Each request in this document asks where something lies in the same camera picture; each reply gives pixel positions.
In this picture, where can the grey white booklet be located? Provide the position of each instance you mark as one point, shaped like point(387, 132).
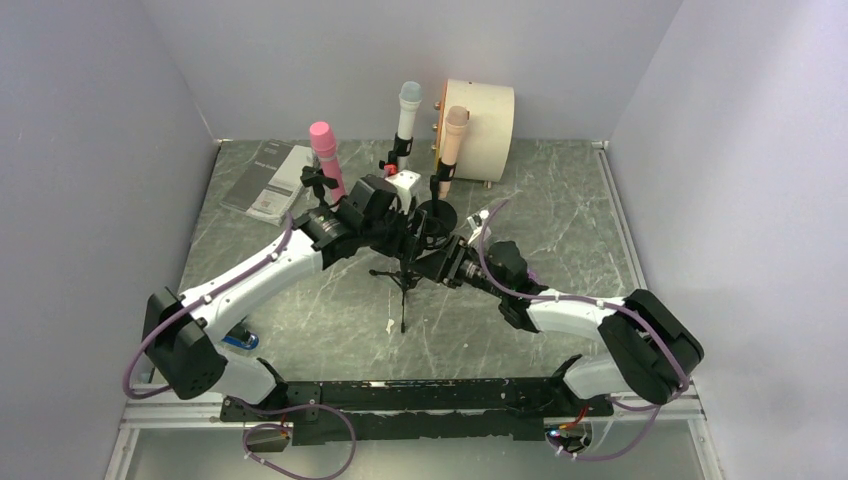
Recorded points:
point(271, 184)

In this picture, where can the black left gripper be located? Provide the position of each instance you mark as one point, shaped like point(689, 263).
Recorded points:
point(395, 234)

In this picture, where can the white microphone silver grille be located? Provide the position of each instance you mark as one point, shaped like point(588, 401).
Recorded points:
point(410, 98)

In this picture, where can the cream cylindrical speaker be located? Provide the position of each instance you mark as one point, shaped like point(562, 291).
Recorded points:
point(484, 144)

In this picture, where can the black tripod shock-mount stand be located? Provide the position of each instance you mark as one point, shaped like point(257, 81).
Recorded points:
point(425, 233)

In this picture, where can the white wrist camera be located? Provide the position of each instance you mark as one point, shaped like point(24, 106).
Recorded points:
point(479, 232)
point(407, 184)

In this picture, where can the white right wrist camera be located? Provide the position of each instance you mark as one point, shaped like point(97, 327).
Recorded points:
point(479, 232)

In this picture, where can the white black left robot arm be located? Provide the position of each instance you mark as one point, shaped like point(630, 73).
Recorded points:
point(183, 333)

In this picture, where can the pink microphone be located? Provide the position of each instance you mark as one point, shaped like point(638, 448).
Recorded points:
point(324, 145)

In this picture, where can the blue box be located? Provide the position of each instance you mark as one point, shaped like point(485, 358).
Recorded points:
point(242, 338)

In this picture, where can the black round-base mic stand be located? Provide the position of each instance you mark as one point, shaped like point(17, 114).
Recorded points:
point(397, 156)
point(436, 207)
point(314, 178)

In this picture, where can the peach microphone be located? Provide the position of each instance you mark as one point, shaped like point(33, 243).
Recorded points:
point(454, 125)

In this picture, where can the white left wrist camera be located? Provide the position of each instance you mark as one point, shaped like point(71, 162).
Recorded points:
point(407, 184)

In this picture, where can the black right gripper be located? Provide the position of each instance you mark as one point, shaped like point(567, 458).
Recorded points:
point(436, 257)

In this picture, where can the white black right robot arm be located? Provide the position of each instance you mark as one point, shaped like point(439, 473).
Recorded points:
point(648, 351)

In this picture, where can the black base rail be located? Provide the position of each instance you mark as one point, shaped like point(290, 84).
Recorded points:
point(521, 408)

